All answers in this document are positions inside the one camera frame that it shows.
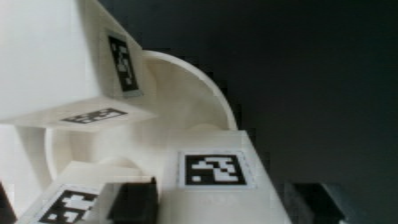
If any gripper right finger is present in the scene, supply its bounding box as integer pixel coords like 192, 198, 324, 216
283, 182, 356, 224

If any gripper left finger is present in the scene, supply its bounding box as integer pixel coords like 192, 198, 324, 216
107, 179, 158, 224

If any white stool leg with tag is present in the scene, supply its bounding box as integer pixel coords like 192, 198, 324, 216
16, 161, 151, 224

